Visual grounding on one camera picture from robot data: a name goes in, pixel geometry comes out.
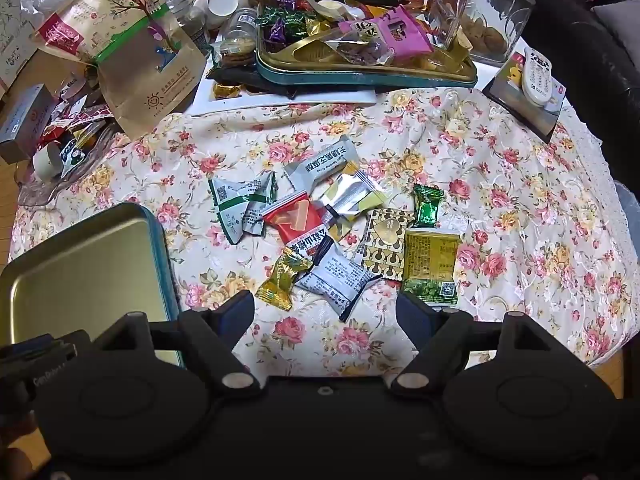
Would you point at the gold candy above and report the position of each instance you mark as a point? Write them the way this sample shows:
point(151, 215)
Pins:
point(280, 280)

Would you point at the small green candy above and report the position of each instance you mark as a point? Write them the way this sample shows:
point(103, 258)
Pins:
point(428, 205)

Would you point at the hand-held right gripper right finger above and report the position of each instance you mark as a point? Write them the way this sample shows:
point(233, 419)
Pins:
point(411, 315)

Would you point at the small glass cookie jar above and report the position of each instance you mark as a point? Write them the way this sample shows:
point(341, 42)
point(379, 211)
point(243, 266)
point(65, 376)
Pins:
point(235, 40)

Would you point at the dark booklet with yellow picture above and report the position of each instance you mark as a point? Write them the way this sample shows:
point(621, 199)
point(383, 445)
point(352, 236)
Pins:
point(520, 105)

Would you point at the person's left hand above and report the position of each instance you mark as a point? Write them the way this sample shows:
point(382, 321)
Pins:
point(15, 460)

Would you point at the clear package with red label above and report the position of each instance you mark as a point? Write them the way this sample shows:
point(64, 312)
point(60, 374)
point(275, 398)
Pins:
point(450, 0)

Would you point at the silver and yellow snack packet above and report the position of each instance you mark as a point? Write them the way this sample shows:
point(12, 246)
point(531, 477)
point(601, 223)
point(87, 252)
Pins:
point(350, 195)

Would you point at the pink snack packet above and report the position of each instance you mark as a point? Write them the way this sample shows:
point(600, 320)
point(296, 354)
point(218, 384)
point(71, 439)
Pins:
point(395, 35)

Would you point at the white jar lid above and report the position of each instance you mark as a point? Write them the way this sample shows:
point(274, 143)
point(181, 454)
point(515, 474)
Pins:
point(223, 2)

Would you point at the green and yellow pea packet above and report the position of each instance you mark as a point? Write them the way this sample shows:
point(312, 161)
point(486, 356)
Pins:
point(431, 265)

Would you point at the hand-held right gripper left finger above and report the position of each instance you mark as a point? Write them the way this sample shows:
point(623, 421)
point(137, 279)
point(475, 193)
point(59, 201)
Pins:
point(239, 312)

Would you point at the gold heart patterned packet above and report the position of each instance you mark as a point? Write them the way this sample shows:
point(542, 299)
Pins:
point(385, 240)

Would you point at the white remote control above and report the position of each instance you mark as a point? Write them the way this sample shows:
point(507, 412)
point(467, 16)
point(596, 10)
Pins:
point(536, 77)

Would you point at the kraft paper bag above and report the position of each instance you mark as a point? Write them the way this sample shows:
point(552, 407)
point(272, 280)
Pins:
point(135, 60)

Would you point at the grey snack packet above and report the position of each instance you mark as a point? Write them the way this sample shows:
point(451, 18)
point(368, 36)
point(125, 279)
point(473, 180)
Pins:
point(320, 160)

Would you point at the floral tablecloth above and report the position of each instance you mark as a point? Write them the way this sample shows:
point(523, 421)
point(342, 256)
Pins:
point(500, 200)

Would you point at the green and white snack packet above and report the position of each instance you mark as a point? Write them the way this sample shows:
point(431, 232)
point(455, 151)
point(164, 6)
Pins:
point(230, 205)

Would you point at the grey cardboard box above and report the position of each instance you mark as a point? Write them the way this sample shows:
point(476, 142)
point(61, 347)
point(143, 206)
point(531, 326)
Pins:
point(22, 120)

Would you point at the white and dark blue packet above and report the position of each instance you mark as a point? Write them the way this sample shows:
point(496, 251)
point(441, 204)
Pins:
point(340, 280)

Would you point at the blue and white snack packet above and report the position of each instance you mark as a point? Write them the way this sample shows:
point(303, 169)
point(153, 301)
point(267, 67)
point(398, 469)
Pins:
point(72, 152)

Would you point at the gold tin tray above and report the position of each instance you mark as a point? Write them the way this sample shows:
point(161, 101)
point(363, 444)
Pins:
point(80, 270)

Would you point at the teal tin tray of candies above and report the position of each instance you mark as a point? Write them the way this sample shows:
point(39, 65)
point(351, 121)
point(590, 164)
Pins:
point(370, 72)

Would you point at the red snack packet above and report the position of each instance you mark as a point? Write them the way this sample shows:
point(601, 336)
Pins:
point(292, 222)

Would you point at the black sofa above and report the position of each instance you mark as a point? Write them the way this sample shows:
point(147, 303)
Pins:
point(590, 60)

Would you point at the large glass cookie jar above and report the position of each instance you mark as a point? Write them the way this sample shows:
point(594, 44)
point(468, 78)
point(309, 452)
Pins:
point(500, 15)

